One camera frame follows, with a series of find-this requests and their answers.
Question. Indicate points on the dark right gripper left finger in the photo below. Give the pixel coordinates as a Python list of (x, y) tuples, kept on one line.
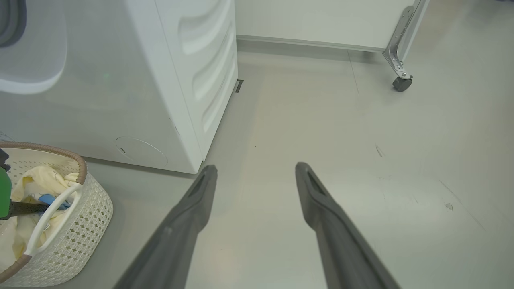
[(176, 241)]

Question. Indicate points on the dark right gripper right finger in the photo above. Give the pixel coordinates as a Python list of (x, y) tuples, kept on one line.
[(341, 249)]

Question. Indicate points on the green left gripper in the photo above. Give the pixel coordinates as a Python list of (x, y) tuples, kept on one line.
[(5, 196)]

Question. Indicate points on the cream garment with blue patch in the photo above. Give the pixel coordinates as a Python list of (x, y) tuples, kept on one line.
[(40, 178)]

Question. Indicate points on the cream perforated laundry basket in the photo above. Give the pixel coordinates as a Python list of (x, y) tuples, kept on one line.
[(76, 237)]

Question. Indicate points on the white front-load washing machine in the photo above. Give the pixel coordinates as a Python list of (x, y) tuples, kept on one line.
[(120, 80)]

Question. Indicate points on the white partition panel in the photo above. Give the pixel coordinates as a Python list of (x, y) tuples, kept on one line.
[(321, 20)]

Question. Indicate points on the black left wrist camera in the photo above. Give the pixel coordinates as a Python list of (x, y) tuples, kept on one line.
[(3, 160)]

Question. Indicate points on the metal bracket caster wheel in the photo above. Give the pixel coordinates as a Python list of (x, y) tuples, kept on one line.
[(401, 82)]

